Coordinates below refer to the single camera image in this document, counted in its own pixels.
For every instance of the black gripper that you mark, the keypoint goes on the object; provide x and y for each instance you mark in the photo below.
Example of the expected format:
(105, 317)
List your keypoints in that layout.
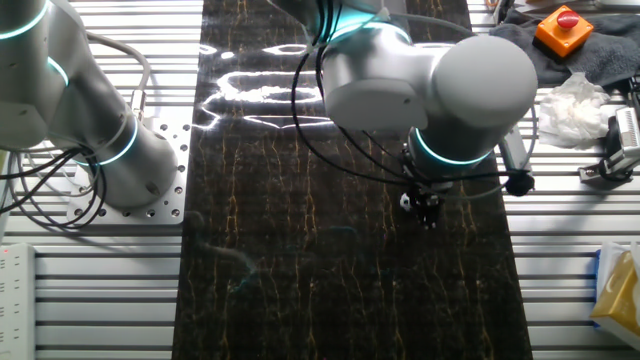
(430, 189)

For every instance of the small black-white soccer ball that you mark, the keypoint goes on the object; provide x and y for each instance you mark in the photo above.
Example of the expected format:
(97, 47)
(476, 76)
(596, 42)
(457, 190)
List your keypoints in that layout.
(404, 201)

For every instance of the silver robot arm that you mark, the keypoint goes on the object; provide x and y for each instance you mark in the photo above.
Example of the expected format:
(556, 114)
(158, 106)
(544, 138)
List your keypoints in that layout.
(475, 85)

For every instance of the black marble-pattern mat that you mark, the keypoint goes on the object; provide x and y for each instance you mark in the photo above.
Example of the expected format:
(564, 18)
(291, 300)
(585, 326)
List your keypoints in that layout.
(300, 275)

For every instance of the crumpled white tissue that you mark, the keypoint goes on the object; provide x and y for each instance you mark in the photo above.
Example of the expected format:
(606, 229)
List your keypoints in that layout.
(575, 115)

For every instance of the yellow tissue pack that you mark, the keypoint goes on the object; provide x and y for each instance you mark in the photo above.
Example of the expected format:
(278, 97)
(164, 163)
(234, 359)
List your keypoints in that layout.
(617, 295)

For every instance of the orange emergency stop box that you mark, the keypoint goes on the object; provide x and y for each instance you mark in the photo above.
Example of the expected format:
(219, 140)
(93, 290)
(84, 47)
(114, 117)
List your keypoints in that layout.
(562, 35)

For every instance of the grey cloth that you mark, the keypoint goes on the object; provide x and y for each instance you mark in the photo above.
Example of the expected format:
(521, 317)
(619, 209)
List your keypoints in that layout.
(610, 55)

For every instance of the white power strip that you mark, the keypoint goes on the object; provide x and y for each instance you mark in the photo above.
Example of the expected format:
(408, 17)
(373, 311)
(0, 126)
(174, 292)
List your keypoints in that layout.
(15, 300)

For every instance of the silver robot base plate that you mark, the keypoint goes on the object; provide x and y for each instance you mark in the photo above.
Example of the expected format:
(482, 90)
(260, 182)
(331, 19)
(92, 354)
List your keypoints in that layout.
(170, 200)

